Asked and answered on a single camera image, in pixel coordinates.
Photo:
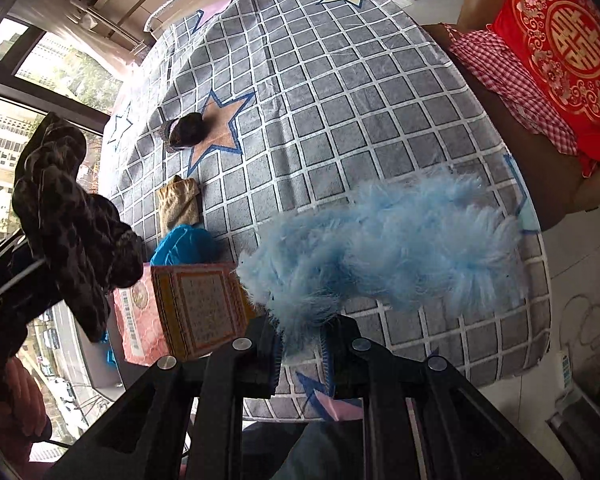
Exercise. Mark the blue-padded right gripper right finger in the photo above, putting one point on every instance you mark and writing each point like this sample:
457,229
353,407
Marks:
410,427

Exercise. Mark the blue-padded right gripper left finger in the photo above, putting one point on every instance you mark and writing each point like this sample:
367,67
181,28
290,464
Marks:
246,367

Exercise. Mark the black knitted cloth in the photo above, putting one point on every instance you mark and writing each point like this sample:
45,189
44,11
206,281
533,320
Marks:
90,251

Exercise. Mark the bright blue mesh cloth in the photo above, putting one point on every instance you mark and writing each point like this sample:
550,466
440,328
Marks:
185,245

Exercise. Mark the tan sock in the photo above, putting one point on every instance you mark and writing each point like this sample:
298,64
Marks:
178,204

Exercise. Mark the fluffy light blue cloth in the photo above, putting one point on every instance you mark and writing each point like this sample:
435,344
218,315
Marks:
431,241

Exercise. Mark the person's left hand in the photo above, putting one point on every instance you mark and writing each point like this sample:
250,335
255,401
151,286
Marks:
23,417

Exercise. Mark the pink and yellow cardboard box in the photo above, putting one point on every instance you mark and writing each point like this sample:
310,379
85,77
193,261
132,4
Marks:
185,311

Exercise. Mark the black storage box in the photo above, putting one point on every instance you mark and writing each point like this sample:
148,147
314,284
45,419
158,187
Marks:
104,361

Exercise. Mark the white power strip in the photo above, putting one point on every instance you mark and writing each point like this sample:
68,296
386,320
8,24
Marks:
564,371

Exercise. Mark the dark brown rolled sock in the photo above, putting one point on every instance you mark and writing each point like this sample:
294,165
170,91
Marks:
183,132

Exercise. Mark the grey checked star tablecloth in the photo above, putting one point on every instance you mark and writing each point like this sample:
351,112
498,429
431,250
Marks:
304,100

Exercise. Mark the brown leather sofa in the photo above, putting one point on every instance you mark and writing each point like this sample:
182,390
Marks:
554,180

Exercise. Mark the red gingham cloth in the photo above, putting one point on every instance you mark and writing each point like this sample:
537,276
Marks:
488,58

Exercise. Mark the red embroidered cushion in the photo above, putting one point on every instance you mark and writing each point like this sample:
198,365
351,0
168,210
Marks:
558,41

